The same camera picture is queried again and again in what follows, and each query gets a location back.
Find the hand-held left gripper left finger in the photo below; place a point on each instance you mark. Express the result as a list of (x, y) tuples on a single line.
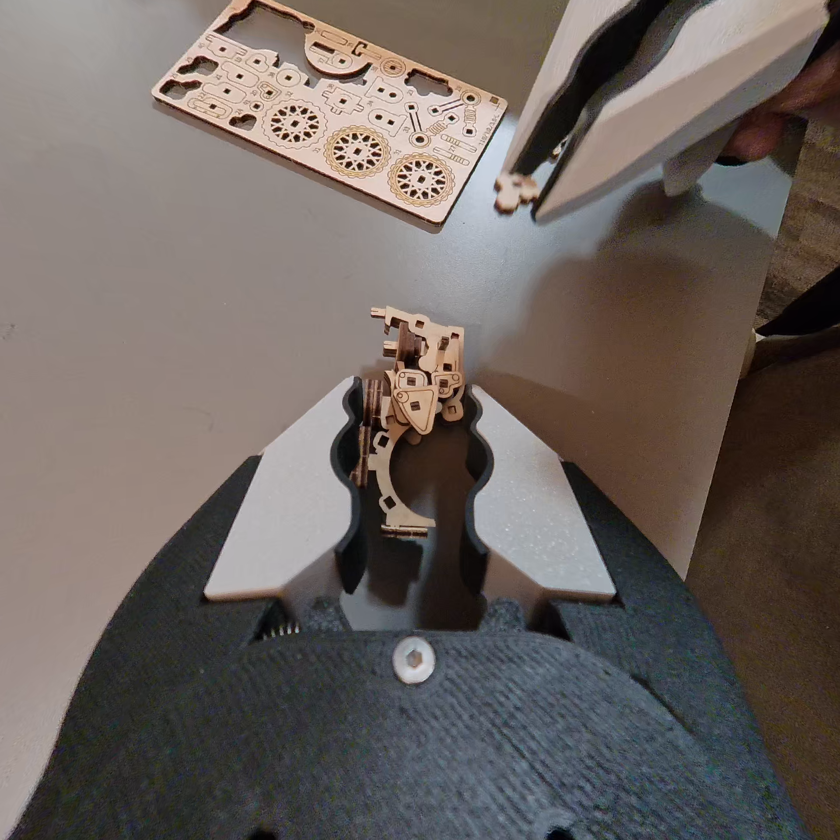
[(282, 518)]

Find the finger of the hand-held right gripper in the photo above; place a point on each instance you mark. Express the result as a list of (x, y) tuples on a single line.
[(558, 79), (656, 118)]

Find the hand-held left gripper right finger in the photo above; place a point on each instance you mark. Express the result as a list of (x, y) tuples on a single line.
[(538, 518)]

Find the small wooden puzzle piece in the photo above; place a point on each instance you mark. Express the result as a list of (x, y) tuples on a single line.
[(515, 193)]

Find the wooden model assembly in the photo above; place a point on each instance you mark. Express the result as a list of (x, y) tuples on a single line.
[(410, 400)]

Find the grey desk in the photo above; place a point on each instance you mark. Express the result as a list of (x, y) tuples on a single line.
[(164, 328)]

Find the person's right hand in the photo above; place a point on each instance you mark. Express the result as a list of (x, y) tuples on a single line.
[(774, 124)]

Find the wooden puzzle sheet with wheels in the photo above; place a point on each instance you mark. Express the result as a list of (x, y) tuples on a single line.
[(384, 92)]

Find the black chair base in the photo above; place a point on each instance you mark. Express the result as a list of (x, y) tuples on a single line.
[(807, 321)]

